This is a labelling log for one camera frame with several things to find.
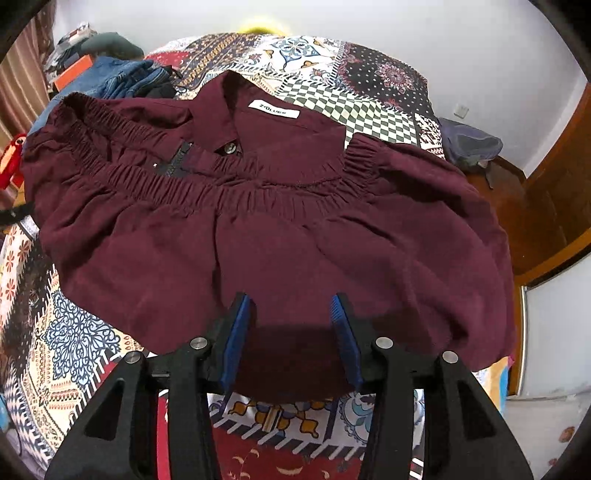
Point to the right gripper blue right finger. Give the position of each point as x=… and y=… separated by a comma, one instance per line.
x=349, y=350

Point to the striped red beige curtain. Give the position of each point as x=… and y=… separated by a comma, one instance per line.
x=23, y=84

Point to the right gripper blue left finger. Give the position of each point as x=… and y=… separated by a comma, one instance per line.
x=235, y=325

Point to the wooden door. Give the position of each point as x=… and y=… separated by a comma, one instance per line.
x=557, y=196

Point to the grey backpack on floor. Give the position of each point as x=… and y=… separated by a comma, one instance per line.
x=469, y=149

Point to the white wardrobe sliding door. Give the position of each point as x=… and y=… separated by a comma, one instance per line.
x=552, y=357

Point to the folded blue jeans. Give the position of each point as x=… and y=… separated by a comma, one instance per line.
x=108, y=78

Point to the orange box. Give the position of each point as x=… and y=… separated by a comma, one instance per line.
x=73, y=71

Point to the red plush toy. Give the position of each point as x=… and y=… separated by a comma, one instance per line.
x=11, y=161

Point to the maroon button shirt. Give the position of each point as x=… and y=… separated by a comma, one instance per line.
x=156, y=212

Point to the patchwork patterned bed cover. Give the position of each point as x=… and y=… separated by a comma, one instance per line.
x=55, y=354

